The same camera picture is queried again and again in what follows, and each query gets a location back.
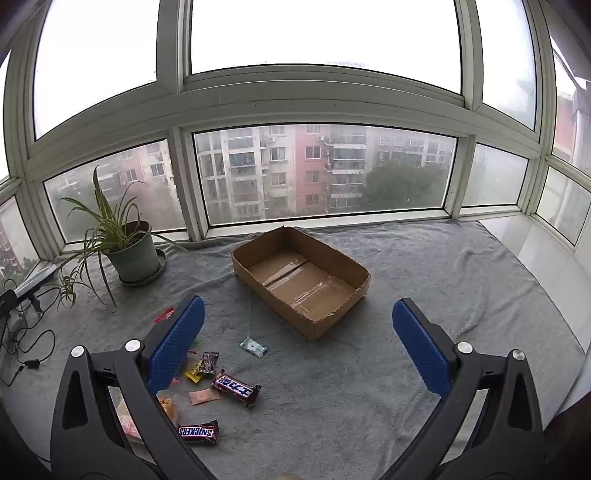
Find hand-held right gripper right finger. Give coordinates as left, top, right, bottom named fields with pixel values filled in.
left=392, top=298, right=546, bottom=480

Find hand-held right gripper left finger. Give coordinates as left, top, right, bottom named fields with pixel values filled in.
left=50, top=295, right=218, bottom=480

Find dark brown chocolate bar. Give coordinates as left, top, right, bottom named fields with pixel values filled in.
left=211, top=369, right=262, bottom=409

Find green white candy packet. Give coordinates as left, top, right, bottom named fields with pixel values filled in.
left=240, top=336, right=269, bottom=357

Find brown chocolate bar blue lettering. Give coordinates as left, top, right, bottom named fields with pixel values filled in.
left=178, top=419, right=220, bottom=446

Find sliced bread packet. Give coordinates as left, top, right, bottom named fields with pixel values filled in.
left=115, top=397, right=141, bottom=444

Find cardboard box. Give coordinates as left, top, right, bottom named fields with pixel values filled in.
left=230, top=225, right=371, bottom=342

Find small dark snack packet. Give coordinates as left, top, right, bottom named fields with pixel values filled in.
left=196, top=352, right=220, bottom=376

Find small pink packet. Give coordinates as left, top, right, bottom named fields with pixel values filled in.
left=188, top=388, right=221, bottom=407

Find orange snack packet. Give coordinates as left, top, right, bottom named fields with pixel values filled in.
left=157, top=394, right=178, bottom=425

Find green pot saucer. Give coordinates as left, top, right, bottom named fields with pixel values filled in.
left=119, top=249, right=168, bottom=286

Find spider plant in green pot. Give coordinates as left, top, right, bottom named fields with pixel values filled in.
left=46, top=166, right=188, bottom=312

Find white bar on black stand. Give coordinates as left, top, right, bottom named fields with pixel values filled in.
left=14, top=263, right=61, bottom=315

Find apartment buildings outside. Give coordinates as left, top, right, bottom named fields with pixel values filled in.
left=0, top=122, right=591, bottom=232

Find black cable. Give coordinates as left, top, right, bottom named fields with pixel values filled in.
left=0, top=314, right=58, bottom=388

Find white window frame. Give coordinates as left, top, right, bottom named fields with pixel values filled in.
left=0, top=0, right=591, bottom=259

